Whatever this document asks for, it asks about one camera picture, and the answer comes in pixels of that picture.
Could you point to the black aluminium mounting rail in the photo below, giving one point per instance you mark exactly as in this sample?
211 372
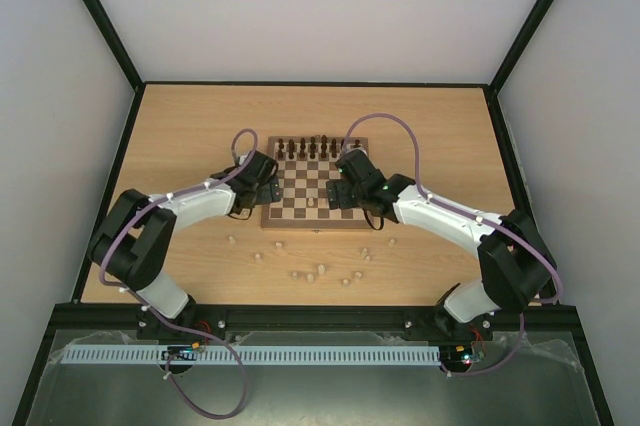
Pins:
411 323

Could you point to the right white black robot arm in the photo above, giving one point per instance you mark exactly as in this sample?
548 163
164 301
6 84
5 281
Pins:
515 264

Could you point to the light blue slotted cable duct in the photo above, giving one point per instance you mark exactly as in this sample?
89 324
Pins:
253 355

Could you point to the wooden chess board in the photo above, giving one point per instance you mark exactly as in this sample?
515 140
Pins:
302 179

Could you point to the metal front plate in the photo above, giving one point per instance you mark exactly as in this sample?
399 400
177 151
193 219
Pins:
536 380

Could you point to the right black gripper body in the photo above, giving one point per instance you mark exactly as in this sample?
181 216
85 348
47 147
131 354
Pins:
339 194

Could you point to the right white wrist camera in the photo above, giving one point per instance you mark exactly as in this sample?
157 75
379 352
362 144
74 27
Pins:
352 147

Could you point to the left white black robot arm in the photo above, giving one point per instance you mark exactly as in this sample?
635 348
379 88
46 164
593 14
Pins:
132 242

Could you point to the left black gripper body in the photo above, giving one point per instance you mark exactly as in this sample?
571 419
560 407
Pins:
270 194

